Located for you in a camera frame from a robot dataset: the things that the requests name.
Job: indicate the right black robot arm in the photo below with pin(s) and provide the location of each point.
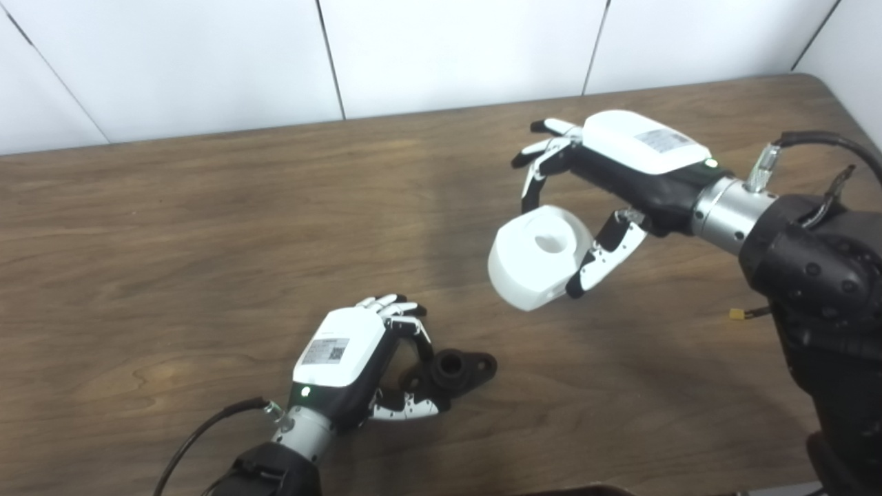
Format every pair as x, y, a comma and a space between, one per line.
820, 289

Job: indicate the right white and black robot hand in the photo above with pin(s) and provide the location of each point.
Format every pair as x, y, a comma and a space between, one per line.
634, 145

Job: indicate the black flanged holder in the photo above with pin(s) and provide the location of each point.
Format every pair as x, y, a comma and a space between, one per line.
468, 368

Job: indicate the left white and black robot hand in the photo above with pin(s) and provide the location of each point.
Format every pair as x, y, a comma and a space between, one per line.
337, 344

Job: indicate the round white piece with holes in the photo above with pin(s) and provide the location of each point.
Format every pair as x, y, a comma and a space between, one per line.
524, 269

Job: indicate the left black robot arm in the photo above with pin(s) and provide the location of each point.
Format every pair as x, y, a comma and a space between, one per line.
275, 468

